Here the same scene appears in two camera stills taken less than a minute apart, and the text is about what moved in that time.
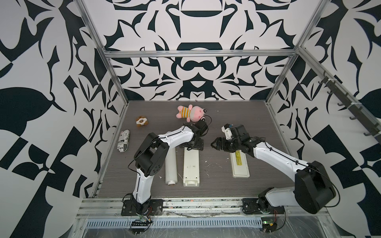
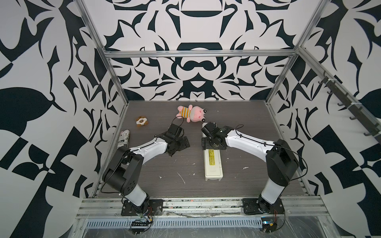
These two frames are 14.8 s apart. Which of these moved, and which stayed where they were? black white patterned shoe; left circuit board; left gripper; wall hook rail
Moved: left gripper
Stayed: wall hook rail; black white patterned shoe; left circuit board
